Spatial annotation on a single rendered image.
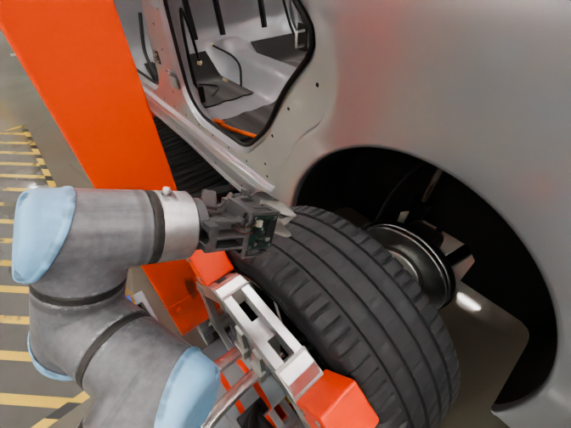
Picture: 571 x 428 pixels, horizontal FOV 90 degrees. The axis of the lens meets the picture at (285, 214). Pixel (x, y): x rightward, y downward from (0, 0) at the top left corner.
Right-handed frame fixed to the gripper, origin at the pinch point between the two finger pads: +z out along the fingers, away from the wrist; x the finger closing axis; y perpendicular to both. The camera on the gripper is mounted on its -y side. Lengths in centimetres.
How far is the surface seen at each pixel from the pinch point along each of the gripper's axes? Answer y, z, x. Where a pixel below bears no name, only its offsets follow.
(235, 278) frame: -5.8, -3.7, -16.7
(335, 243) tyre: 5.4, 10.8, -4.7
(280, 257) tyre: 0.5, 1.3, -9.2
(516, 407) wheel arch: 43, 47, -33
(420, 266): 11, 49, -14
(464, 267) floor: -2, 187, -46
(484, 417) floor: 43, 122, -91
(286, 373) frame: 14.2, -5.3, -22.1
